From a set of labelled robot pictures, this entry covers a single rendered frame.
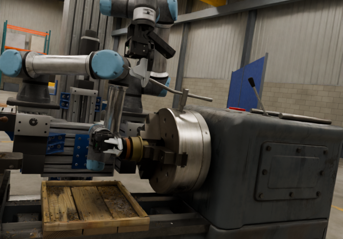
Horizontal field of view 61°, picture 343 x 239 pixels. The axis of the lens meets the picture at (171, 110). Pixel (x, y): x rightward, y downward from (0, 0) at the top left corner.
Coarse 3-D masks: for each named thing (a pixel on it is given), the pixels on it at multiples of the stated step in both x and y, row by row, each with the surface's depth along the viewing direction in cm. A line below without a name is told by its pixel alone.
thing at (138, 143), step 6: (126, 138) 101; (132, 138) 101; (138, 138) 102; (126, 144) 99; (132, 144) 100; (138, 144) 100; (144, 144) 103; (126, 150) 98; (132, 150) 99; (138, 150) 100; (120, 156) 101; (126, 156) 99; (132, 156) 99; (138, 156) 100
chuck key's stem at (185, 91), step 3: (183, 90) 102; (186, 90) 102; (183, 93) 103; (186, 93) 102; (183, 96) 103; (186, 96) 103; (183, 99) 103; (186, 99) 103; (180, 102) 104; (183, 102) 103; (180, 105) 104; (183, 105) 104; (180, 108) 104; (180, 111) 105
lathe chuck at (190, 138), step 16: (160, 112) 110; (176, 112) 103; (160, 128) 109; (176, 128) 97; (192, 128) 99; (160, 144) 112; (176, 144) 96; (192, 144) 96; (192, 160) 96; (160, 176) 105; (176, 176) 95; (192, 176) 97; (160, 192) 103; (176, 192) 102
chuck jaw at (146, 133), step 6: (150, 114) 110; (156, 114) 111; (150, 120) 109; (156, 120) 110; (144, 126) 107; (150, 126) 108; (156, 126) 109; (138, 132) 107; (144, 132) 106; (150, 132) 107; (156, 132) 108; (144, 138) 105; (150, 138) 106; (156, 138) 107; (162, 138) 108
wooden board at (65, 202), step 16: (48, 192) 103; (64, 192) 105; (80, 192) 107; (96, 192) 110; (112, 192) 112; (128, 192) 109; (48, 208) 90; (64, 208) 92; (80, 208) 93; (96, 208) 95; (112, 208) 97; (128, 208) 99; (48, 224) 77; (64, 224) 78; (80, 224) 80; (96, 224) 82; (112, 224) 84; (128, 224) 86; (144, 224) 88
